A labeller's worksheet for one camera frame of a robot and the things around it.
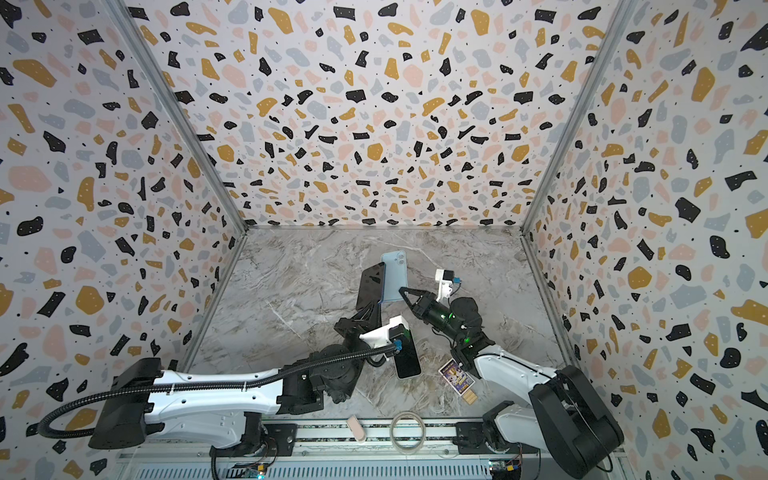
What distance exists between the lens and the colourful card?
0.83 metres

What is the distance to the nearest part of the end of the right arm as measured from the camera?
703 millimetres

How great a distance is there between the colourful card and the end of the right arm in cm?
20
